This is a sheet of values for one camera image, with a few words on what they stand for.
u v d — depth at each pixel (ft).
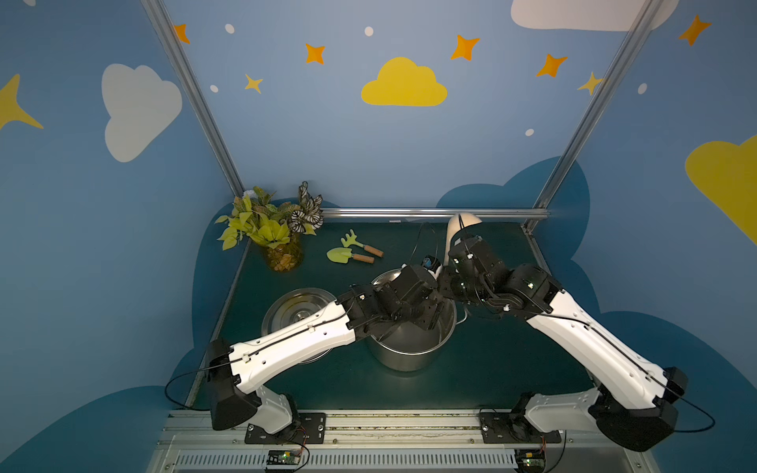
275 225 3.11
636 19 2.39
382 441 2.41
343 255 3.65
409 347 2.36
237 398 1.29
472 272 1.64
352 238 3.78
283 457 2.35
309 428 2.45
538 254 3.88
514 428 2.18
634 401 1.30
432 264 1.92
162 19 2.27
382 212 5.07
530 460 2.36
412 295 1.63
